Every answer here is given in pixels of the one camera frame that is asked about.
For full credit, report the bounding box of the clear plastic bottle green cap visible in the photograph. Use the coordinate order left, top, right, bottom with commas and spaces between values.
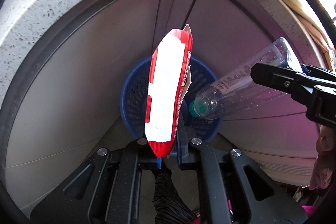
189, 38, 302, 120

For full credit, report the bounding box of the red white snack wrapper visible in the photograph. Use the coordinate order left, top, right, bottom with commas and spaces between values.
145, 24, 193, 158

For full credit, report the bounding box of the blue plastic trash basket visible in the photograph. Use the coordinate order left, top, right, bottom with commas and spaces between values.
119, 56, 223, 142

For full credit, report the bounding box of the gloved right hand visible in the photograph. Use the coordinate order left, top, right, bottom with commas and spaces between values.
309, 125, 335, 190

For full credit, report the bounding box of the grey cabinet door right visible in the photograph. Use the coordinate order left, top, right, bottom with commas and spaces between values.
187, 0, 318, 186

